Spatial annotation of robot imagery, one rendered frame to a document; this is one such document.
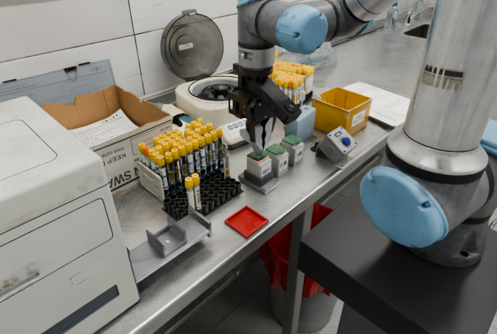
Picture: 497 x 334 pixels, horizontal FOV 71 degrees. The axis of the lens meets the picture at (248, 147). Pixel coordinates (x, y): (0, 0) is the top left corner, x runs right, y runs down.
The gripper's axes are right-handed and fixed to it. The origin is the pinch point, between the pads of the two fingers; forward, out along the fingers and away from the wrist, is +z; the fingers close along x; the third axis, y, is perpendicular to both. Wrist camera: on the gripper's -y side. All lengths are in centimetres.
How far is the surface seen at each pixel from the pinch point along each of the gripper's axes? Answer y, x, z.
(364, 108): -5.6, -41.5, 2.2
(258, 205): -5.0, 6.6, 9.9
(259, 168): -1.2, 2.0, 3.5
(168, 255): -4.8, 31.2, 5.7
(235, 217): -4.0, 13.1, 9.7
